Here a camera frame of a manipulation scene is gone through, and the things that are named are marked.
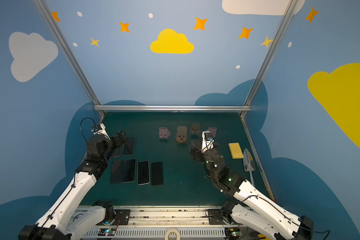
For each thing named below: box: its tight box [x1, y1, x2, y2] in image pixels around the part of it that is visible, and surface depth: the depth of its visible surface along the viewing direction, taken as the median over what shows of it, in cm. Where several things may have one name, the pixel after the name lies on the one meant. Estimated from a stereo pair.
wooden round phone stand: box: [175, 126, 188, 144], surface depth 104 cm
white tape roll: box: [164, 228, 181, 240], surface depth 72 cm
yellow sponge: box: [228, 142, 244, 159], surface depth 103 cm
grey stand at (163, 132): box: [158, 127, 171, 139], surface depth 107 cm
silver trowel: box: [243, 148, 256, 187], surface depth 95 cm
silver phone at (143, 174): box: [137, 160, 150, 186], surface depth 91 cm
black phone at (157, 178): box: [151, 161, 164, 186], surface depth 90 cm
